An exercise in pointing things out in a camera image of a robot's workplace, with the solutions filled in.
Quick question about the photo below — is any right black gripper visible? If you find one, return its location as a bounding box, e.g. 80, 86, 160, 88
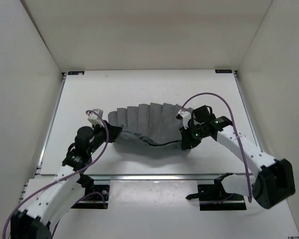
180, 122, 206, 150

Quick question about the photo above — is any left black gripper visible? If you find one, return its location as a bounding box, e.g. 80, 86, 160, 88
89, 118, 123, 151

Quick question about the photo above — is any grey pleated skirt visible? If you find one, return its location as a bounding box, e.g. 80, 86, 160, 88
108, 103, 182, 150

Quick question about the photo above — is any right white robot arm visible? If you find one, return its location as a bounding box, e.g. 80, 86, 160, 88
176, 106, 296, 209

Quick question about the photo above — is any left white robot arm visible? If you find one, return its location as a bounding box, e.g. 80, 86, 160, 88
10, 122, 122, 239

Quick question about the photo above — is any right blue corner sticker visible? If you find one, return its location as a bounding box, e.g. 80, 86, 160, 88
215, 69, 232, 74

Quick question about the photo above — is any blue corner sticker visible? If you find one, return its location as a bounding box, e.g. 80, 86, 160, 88
67, 71, 85, 75
215, 69, 232, 74

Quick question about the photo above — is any left blue corner sticker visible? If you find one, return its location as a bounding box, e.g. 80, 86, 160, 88
67, 71, 85, 75

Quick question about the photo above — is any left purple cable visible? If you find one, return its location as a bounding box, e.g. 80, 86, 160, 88
2, 109, 111, 239

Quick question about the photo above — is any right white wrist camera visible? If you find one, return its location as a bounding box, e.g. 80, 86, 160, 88
176, 109, 191, 129

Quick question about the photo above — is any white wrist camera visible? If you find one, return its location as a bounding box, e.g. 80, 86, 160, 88
176, 109, 191, 129
86, 109, 104, 127

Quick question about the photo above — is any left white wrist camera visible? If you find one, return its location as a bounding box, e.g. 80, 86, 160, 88
86, 109, 104, 127

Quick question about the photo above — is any aluminium front table rail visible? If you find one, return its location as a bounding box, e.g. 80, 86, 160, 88
36, 173, 250, 181

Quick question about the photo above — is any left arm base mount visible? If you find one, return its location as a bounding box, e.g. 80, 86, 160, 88
71, 175, 110, 210

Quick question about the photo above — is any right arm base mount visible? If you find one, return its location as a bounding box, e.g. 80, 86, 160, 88
185, 173, 247, 211

